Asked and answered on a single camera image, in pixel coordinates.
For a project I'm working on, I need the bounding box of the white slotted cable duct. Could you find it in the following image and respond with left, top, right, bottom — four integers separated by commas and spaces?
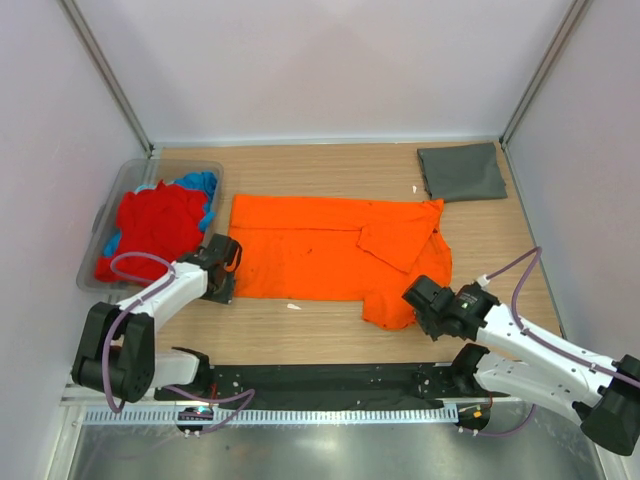
83, 404, 458, 427

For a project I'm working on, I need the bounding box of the red t shirt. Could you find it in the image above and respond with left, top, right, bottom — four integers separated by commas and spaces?
94, 182, 209, 283

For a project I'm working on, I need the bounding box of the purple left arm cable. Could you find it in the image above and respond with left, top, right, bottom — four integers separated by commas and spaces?
102, 252, 256, 434

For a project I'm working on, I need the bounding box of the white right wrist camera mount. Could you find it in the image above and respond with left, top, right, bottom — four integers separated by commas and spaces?
475, 275, 490, 288

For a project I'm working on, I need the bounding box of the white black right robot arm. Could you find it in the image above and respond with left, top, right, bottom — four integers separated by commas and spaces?
403, 276, 639, 456

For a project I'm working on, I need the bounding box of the aluminium frame post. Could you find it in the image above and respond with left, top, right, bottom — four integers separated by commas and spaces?
499, 0, 592, 151
58, 0, 154, 158

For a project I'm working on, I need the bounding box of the blue t shirt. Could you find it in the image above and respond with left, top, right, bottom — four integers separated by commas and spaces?
102, 172, 217, 260

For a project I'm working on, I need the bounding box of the folded grey t shirt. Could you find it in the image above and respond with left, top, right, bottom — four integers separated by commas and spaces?
417, 143, 508, 203

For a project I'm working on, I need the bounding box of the left aluminium frame post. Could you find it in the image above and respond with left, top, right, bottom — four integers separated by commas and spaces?
58, 0, 154, 158

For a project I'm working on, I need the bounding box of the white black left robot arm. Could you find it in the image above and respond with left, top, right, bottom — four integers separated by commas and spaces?
71, 234, 242, 413

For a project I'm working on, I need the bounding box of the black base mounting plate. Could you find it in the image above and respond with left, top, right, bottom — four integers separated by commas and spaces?
181, 363, 488, 411

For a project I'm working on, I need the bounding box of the orange t shirt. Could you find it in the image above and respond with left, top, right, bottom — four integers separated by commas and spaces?
229, 195, 453, 330

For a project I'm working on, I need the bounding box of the right aluminium frame post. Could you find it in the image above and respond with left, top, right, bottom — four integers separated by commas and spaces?
499, 0, 592, 151

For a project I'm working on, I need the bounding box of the clear plastic bin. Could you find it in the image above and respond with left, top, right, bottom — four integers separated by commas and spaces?
76, 159, 224, 295

